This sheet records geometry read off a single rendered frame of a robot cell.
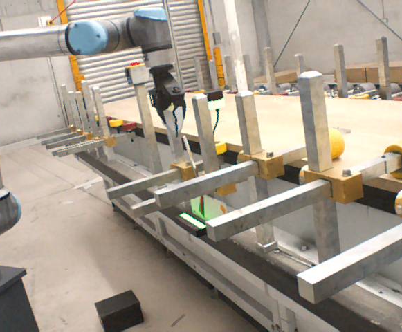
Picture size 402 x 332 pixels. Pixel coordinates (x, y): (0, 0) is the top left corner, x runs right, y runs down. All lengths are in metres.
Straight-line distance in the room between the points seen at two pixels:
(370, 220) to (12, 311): 1.23
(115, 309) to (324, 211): 1.50
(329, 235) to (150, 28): 0.73
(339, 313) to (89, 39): 0.88
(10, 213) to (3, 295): 0.30
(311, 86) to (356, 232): 0.50
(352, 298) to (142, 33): 0.87
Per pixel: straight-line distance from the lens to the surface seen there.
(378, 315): 0.95
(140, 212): 1.24
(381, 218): 1.16
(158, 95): 1.30
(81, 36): 1.22
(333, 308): 1.01
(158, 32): 1.29
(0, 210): 1.75
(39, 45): 1.30
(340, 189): 0.87
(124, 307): 2.25
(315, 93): 0.88
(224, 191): 1.30
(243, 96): 1.08
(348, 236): 1.27
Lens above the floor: 1.25
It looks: 15 degrees down
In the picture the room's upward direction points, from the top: 10 degrees counter-clockwise
